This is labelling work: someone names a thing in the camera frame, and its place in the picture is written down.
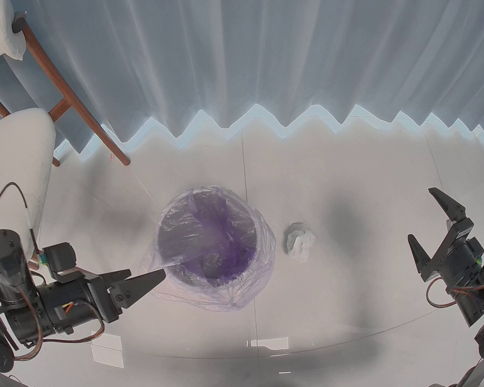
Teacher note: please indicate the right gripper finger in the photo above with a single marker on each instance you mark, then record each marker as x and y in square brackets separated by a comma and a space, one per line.
[451, 212]
[419, 256]

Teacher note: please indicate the crumpled white paper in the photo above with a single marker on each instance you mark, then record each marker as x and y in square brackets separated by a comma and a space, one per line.
[300, 244]

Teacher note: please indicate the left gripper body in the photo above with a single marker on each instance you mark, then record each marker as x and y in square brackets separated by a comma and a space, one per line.
[72, 304]

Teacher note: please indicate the white trash bin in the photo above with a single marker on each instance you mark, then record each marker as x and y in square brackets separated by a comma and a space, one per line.
[260, 252]

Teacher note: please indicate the purple plastic bag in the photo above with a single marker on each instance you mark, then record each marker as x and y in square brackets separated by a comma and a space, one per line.
[209, 232]

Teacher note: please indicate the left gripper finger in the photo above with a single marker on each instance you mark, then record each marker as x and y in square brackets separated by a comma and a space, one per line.
[115, 279]
[131, 292]

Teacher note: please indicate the pale blue curtain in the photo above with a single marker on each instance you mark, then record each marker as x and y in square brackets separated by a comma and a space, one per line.
[266, 34]

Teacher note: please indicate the white cushioned wooden chair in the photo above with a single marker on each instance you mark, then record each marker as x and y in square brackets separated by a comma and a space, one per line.
[16, 155]

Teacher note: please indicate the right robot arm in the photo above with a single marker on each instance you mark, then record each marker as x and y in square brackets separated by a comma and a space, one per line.
[472, 308]

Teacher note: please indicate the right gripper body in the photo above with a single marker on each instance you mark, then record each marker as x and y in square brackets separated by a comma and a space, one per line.
[459, 264]

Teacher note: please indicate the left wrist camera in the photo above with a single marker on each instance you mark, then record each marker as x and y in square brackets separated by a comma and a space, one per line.
[60, 256]

